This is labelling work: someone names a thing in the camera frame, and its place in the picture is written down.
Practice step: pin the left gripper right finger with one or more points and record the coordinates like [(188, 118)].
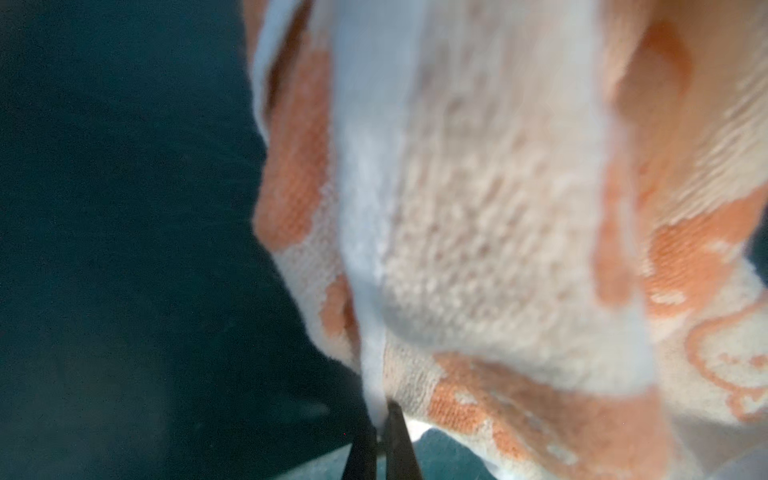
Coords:
[(401, 461)]

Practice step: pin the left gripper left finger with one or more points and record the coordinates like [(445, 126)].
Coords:
[(361, 462)]

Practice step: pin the orange white patterned towel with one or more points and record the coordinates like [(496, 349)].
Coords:
[(526, 222)]

